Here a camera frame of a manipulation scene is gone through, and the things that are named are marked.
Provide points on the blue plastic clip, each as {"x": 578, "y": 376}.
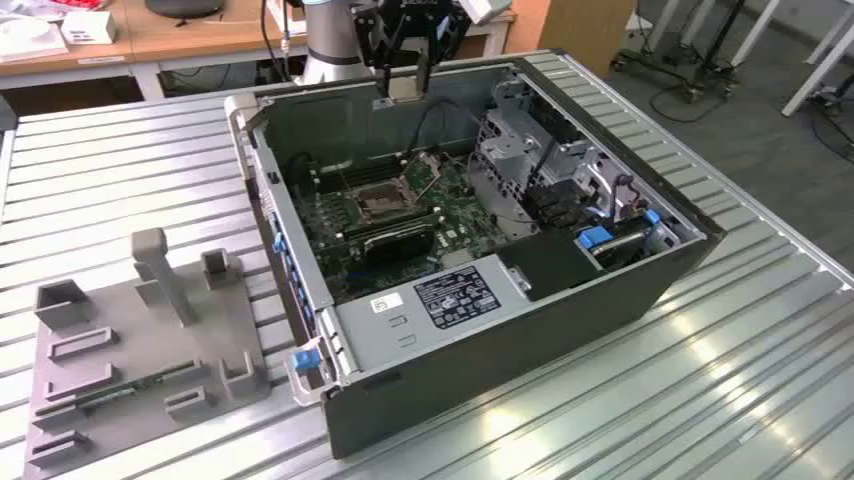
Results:
{"x": 652, "y": 216}

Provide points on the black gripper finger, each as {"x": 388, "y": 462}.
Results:
{"x": 424, "y": 75}
{"x": 384, "y": 82}

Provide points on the black RAM slot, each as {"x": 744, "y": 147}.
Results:
{"x": 348, "y": 183}
{"x": 348, "y": 174}
{"x": 374, "y": 226}
{"x": 348, "y": 169}
{"x": 374, "y": 221}
{"x": 348, "y": 178}

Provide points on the blue disk carrier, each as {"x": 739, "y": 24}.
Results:
{"x": 594, "y": 236}

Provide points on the silver power supply unit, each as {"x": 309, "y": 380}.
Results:
{"x": 401, "y": 330}

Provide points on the white flat box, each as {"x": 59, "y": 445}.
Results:
{"x": 30, "y": 40}

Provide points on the wooden desk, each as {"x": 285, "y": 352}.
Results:
{"x": 201, "y": 37}

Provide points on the small silver heat sink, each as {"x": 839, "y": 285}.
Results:
{"x": 461, "y": 257}

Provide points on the black PC case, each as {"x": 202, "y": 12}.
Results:
{"x": 501, "y": 375}

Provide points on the black wheeled stand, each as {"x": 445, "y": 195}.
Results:
{"x": 721, "y": 42}

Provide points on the wooden cabinet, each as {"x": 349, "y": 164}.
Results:
{"x": 581, "y": 35}

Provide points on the blue slot retainer strip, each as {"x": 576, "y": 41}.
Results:
{"x": 276, "y": 244}

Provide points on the silver drive cage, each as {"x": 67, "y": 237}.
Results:
{"x": 508, "y": 150}

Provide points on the green RAM stick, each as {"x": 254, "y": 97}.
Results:
{"x": 121, "y": 392}

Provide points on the white labelled box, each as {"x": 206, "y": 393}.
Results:
{"x": 90, "y": 25}

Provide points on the green motherboard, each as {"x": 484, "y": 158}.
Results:
{"x": 461, "y": 235}

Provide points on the white desk frame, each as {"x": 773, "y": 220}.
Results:
{"x": 755, "y": 35}
{"x": 795, "y": 106}

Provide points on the black drive connector block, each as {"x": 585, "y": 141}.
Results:
{"x": 548, "y": 205}

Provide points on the blue case latch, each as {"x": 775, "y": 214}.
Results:
{"x": 304, "y": 361}

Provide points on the black round object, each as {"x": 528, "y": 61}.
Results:
{"x": 184, "y": 6}

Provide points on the CPU socket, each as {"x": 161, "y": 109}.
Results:
{"x": 377, "y": 202}

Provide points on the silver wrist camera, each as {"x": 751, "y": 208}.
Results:
{"x": 488, "y": 10}

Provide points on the black graphics card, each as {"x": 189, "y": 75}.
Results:
{"x": 401, "y": 247}

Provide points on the grey parts rack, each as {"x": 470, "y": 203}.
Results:
{"x": 134, "y": 360}

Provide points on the red white packet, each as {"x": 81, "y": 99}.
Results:
{"x": 81, "y": 4}

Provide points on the blue expansion slot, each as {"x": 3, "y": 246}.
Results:
{"x": 377, "y": 275}

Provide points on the silver CPU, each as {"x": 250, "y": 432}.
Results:
{"x": 404, "y": 92}

